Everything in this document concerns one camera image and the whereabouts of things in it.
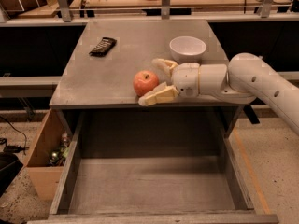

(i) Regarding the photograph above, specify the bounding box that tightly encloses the black snack bag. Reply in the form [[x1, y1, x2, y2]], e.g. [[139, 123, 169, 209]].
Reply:
[[89, 37, 117, 57]]

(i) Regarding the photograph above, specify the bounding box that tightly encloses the red apple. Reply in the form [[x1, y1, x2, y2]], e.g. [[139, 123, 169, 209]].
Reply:
[[133, 70, 159, 97]]

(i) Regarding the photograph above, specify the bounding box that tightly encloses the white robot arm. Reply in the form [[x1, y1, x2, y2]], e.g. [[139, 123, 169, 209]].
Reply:
[[138, 53, 299, 133]]

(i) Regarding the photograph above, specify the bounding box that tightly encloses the wooden box with items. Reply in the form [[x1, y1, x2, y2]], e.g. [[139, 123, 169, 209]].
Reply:
[[25, 110, 71, 200]]

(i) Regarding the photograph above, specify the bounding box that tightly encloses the open grey top drawer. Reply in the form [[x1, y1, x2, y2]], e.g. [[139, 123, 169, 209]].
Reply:
[[29, 109, 278, 224]]

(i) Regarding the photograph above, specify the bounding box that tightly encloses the white ceramic bowl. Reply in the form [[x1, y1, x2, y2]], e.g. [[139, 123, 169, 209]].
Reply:
[[169, 36, 206, 63]]

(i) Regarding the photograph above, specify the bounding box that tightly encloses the grey metal drawer cabinet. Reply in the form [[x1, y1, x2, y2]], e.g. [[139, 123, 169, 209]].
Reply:
[[49, 18, 251, 142]]

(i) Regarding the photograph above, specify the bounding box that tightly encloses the black power adapter cable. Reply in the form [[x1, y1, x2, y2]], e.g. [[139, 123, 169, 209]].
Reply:
[[0, 115, 30, 156]]

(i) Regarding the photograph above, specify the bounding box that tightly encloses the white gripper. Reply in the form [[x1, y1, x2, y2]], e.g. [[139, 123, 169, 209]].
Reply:
[[138, 58, 200, 106]]

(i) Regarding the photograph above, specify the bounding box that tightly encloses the black object at left edge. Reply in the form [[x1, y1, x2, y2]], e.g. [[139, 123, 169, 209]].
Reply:
[[0, 152, 23, 197]]

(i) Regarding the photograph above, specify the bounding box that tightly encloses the metal rail shelf frame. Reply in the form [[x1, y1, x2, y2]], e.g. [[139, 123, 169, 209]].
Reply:
[[1, 0, 299, 27]]

